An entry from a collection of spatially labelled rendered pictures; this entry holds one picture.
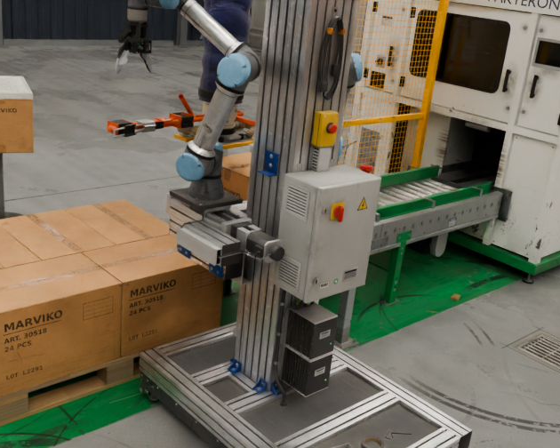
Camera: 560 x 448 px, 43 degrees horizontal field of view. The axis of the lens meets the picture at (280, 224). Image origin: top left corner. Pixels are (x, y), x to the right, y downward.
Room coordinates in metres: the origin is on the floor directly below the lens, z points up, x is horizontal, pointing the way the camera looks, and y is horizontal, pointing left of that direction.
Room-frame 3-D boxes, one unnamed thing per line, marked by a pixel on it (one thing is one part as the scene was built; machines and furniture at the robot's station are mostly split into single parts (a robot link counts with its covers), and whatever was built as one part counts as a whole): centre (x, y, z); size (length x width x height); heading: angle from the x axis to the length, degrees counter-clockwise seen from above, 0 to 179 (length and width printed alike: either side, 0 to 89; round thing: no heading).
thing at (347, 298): (3.58, -0.41, 0.50); 0.07 x 0.07 x 1.00; 44
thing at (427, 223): (4.12, -0.72, 0.50); 2.31 x 0.05 x 0.19; 134
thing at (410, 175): (4.79, -0.56, 0.60); 1.60 x 0.10 x 0.09; 134
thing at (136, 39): (2.79, 0.62, 1.66); 0.09 x 0.08 x 0.12; 44
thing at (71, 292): (3.29, 1.03, 0.34); 1.20 x 1.00 x 0.40; 134
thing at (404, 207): (4.41, -0.93, 0.60); 1.60 x 0.10 x 0.09; 134
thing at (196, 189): (2.85, 0.32, 1.09); 0.15 x 0.15 x 0.10
